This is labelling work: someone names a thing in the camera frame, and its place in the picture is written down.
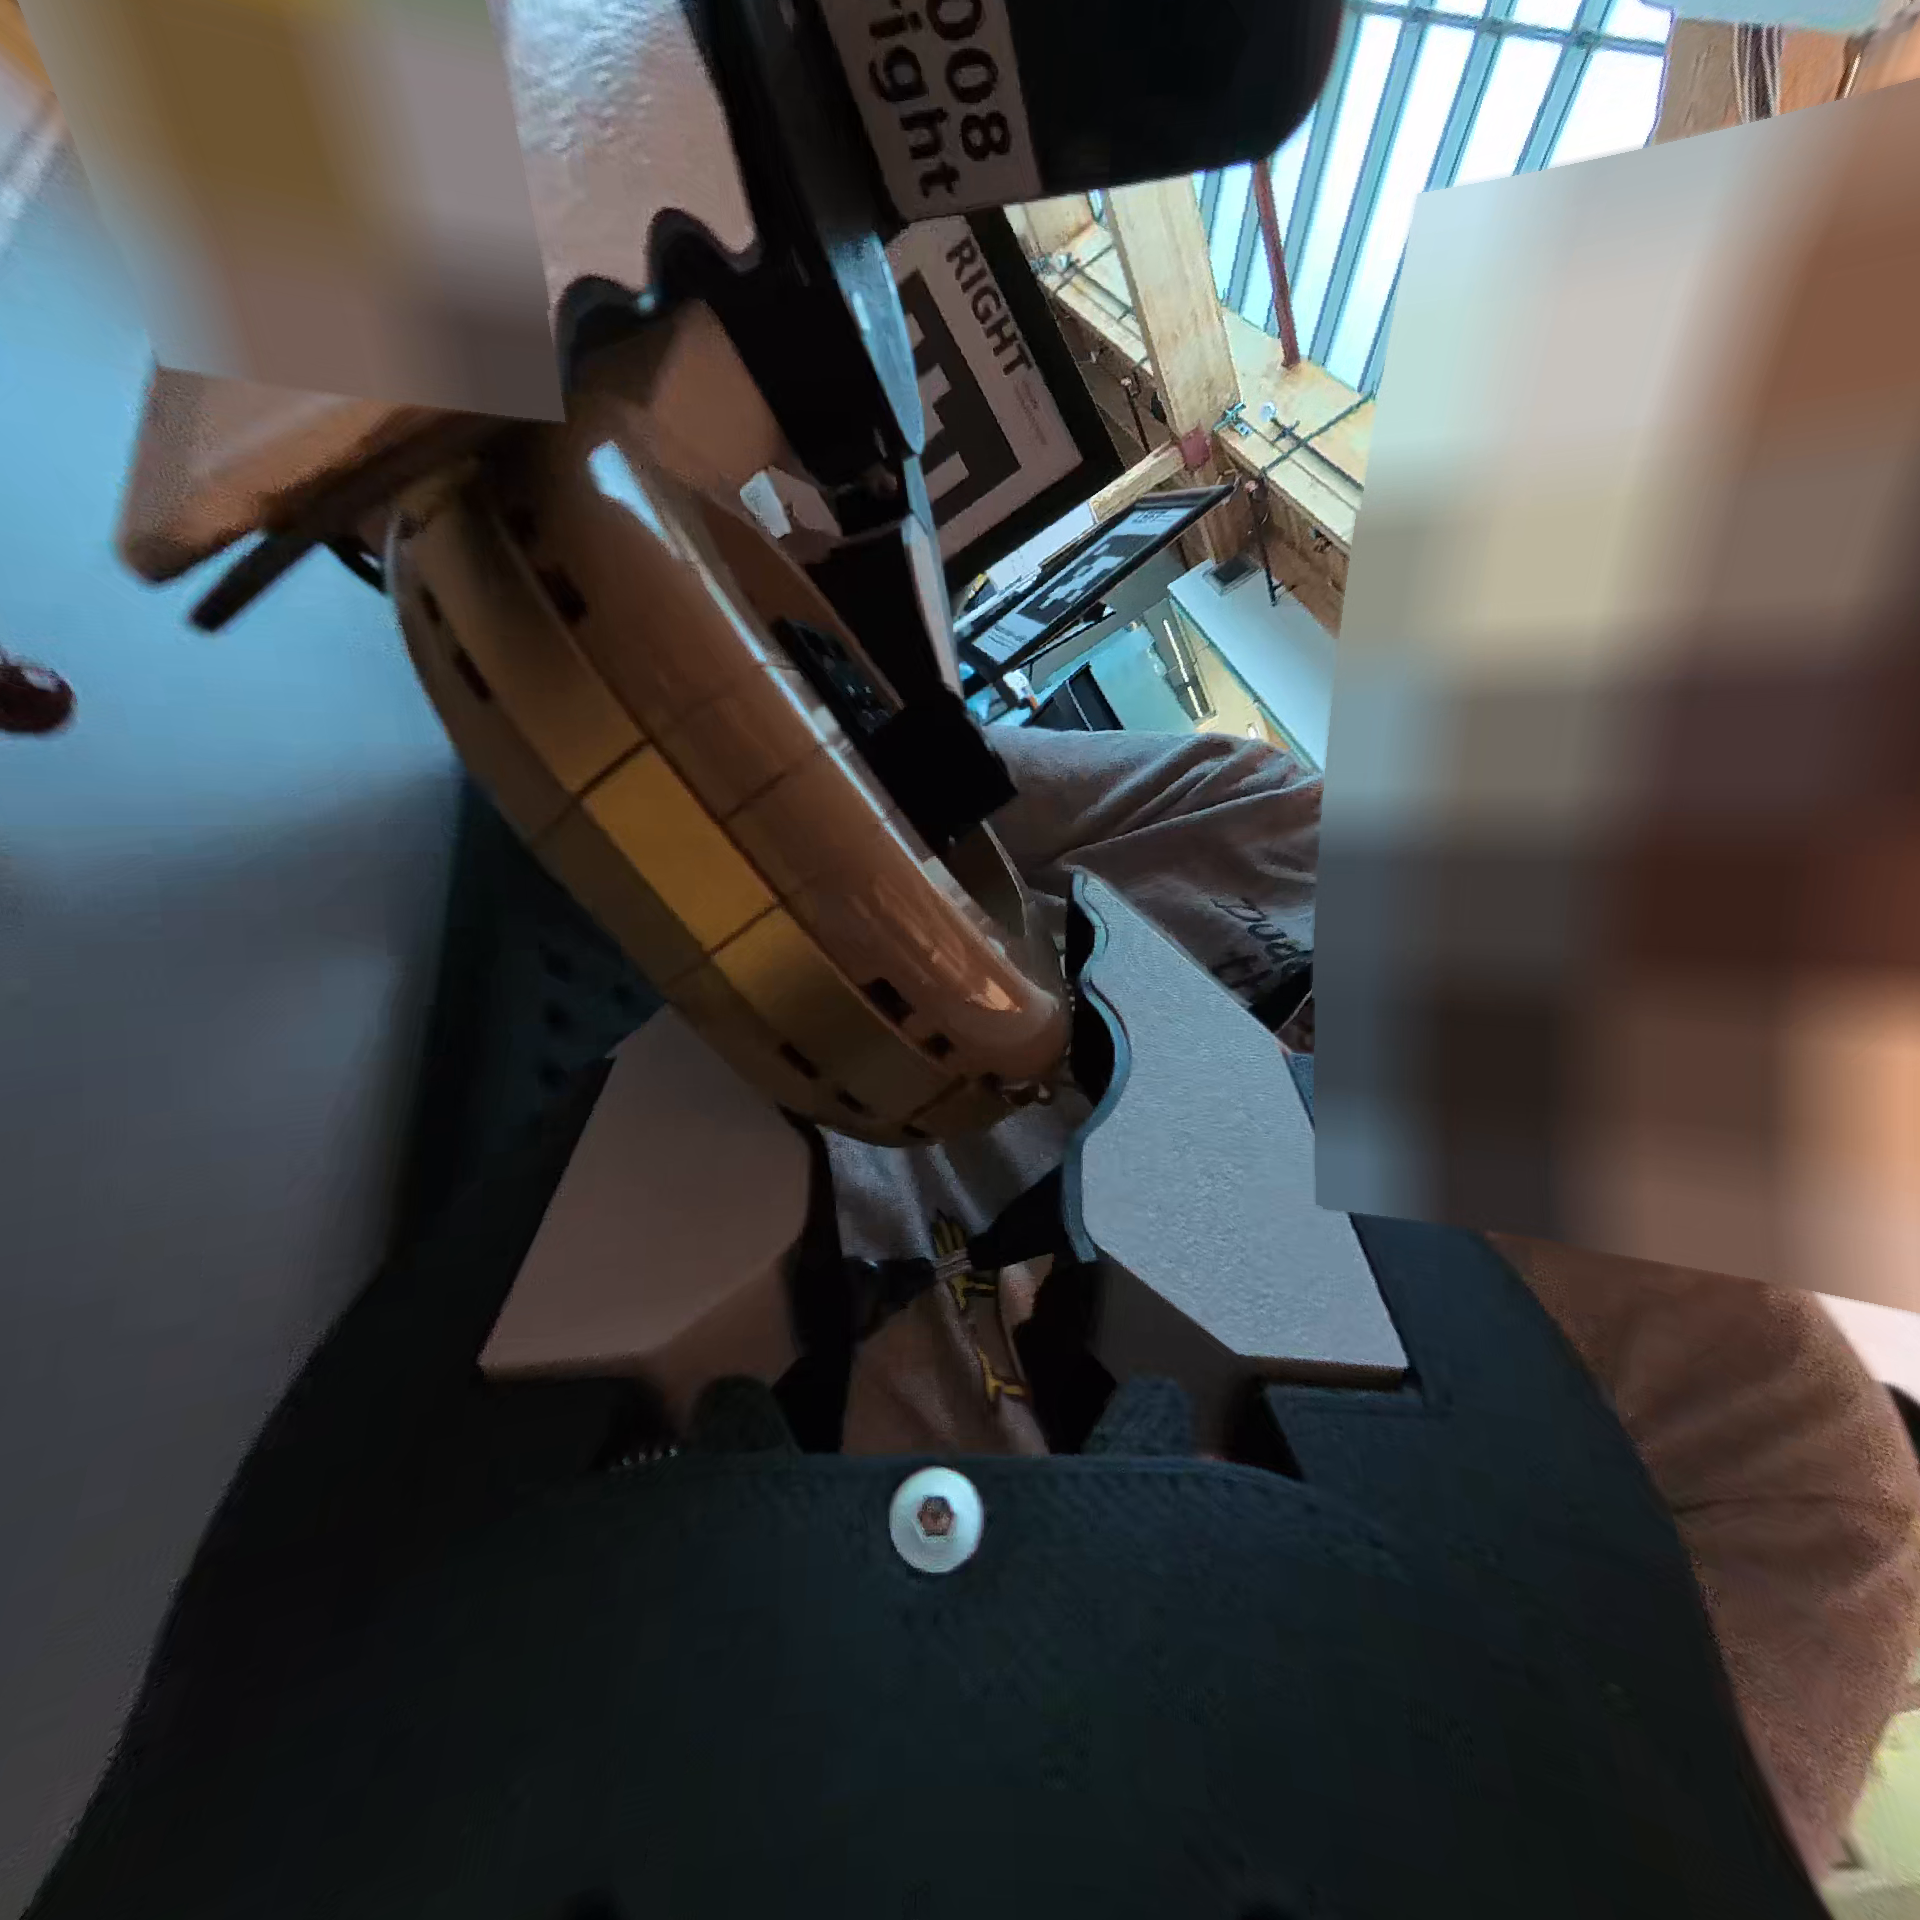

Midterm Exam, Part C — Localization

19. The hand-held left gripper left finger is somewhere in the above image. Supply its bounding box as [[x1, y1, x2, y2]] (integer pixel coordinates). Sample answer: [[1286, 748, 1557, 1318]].
[[477, 1011, 842, 1442]]

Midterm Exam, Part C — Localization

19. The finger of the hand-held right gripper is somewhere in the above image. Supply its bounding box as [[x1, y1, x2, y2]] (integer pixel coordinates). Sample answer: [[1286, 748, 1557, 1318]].
[[119, 368, 504, 593], [510, 0, 818, 427]]

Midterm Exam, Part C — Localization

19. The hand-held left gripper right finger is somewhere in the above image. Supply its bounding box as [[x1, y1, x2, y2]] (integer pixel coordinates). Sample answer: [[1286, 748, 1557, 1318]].
[[1056, 873, 1411, 1389]]

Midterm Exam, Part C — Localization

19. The round tan brick-built disc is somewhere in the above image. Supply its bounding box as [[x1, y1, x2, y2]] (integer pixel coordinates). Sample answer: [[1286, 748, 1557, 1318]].
[[383, 432, 1073, 1147]]

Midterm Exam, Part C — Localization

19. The person's left forearm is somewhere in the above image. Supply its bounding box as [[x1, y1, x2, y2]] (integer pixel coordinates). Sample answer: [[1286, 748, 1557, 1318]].
[[1485, 1230, 1920, 1891]]

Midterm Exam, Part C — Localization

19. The pale desk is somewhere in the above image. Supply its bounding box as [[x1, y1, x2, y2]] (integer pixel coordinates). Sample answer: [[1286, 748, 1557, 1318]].
[[0, 92, 512, 1683]]

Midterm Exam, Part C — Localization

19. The grey printed sweatshirt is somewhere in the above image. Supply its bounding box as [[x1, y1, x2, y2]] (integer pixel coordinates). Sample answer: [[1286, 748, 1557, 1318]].
[[816, 724, 1330, 1459]]

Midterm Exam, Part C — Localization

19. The black strap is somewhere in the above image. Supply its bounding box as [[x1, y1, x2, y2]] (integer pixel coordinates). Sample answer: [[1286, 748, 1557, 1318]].
[[956, 1170, 1081, 1279]]

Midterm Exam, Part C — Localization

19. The wooden post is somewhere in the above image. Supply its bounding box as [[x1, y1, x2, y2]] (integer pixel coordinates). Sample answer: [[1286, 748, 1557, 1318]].
[[1105, 180, 1244, 452]]

